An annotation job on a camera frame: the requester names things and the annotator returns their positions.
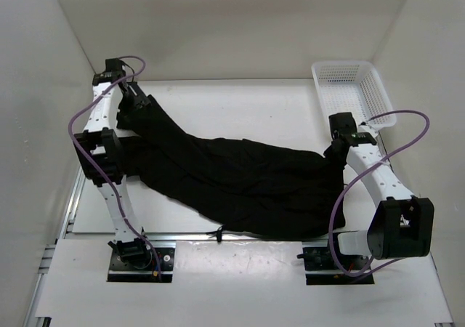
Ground black trousers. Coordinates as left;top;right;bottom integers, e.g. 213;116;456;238
117;97;346;239

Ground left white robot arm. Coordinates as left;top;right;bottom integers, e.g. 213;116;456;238
68;56;157;270

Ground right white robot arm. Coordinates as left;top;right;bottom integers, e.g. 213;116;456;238
326;112;434;269

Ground white plastic mesh basket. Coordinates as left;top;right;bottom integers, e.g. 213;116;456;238
311;60;397;131

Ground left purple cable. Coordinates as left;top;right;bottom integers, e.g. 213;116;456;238
68;54;163;270

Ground aluminium front rail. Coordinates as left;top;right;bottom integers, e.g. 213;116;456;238
147;231;328;243

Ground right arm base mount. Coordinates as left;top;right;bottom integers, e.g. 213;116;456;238
296;246;375;286

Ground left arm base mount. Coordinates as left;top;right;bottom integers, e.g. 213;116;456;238
107;238;175;283

